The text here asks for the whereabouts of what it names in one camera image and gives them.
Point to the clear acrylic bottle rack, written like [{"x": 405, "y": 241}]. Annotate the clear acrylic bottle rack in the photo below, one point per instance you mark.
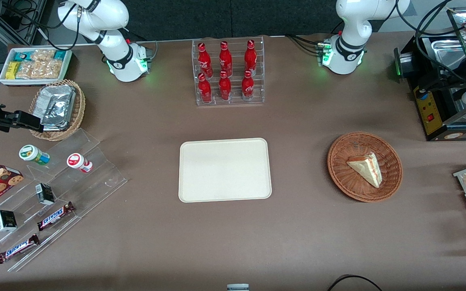
[{"x": 229, "y": 103}]

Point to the light tan wicker basket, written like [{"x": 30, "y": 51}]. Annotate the light tan wicker basket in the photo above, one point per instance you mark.
[{"x": 78, "y": 113}]

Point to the yellow snack pack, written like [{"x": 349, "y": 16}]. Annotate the yellow snack pack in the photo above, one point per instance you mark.
[{"x": 12, "y": 70}]

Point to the red lid white cup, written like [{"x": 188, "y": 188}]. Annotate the red lid white cup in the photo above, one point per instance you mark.
[{"x": 77, "y": 161}]

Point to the teal snack bar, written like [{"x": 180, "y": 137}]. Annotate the teal snack bar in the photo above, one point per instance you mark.
[{"x": 22, "y": 56}]

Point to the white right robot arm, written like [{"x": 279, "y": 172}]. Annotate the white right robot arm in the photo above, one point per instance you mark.
[{"x": 113, "y": 16}]

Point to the black food warmer cabinet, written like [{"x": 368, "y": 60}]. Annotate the black food warmer cabinet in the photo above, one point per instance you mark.
[{"x": 431, "y": 117}]

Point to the clear bag of crackers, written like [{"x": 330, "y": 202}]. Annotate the clear bag of crackers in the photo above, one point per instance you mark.
[{"x": 41, "y": 69}]

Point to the small clear cracker bag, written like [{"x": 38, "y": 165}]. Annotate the small clear cracker bag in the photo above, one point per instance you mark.
[{"x": 43, "y": 54}]

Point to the clear acrylic stepped stand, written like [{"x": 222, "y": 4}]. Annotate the clear acrylic stepped stand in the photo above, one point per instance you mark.
[{"x": 95, "y": 178}]

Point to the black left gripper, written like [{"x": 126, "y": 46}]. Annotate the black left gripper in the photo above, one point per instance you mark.
[{"x": 463, "y": 72}]

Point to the brown round wicker basket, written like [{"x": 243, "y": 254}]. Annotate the brown round wicker basket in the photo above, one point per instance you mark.
[{"x": 346, "y": 182}]

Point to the triangular sandwich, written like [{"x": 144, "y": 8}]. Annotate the triangular sandwich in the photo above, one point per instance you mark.
[{"x": 366, "y": 167}]

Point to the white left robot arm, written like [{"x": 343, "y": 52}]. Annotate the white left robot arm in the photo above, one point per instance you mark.
[{"x": 350, "y": 24}]

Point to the white rectangular snack bin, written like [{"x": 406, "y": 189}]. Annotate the white rectangular snack bin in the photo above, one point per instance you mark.
[{"x": 4, "y": 81}]

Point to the small black drink carton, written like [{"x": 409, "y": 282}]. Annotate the small black drink carton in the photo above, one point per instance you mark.
[
  {"x": 5, "y": 220},
  {"x": 45, "y": 194}
]

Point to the brown Snickers bar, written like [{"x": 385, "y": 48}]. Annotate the brown Snickers bar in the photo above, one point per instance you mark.
[
  {"x": 55, "y": 216},
  {"x": 18, "y": 248}
]

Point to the cream rectangular serving tray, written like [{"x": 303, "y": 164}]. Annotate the cream rectangular serving tray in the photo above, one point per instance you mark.
[{"x": 225, "y": 169}]

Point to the red cola bottle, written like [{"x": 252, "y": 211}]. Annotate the red cola bottle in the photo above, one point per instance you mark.
[
  {"x": 248, "y": 85},
  {"x": 225, "y": 58},
  {"x": 251, "y": 56},
  {"x": 204, "y": 89},
  {"x": 204, "y": 60},
  {"x": 225, "y": 87}
]

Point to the green lid white cup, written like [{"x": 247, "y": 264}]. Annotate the green lid white cup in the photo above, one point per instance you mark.
[{"x": 30, "y": 153}]

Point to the dark equipment frame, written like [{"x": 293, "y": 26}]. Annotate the dark equipment frame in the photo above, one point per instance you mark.
[{"x": 18, "y": 16}]

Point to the silver foil pack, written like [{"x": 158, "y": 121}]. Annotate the silver foil pack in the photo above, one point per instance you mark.
[
  {"x": 53, "y": 95},
  {"x": 57, "y": 117}
]

